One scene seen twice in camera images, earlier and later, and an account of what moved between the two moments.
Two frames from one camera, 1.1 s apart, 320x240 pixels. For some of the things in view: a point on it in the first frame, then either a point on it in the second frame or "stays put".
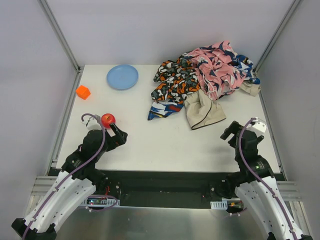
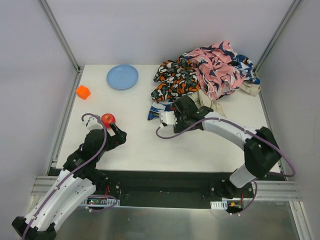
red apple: [107, 119] stays put
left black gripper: [113, 139] stays put
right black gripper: [235, 133] to [184, 110]
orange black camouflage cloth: [176, 79] stays put
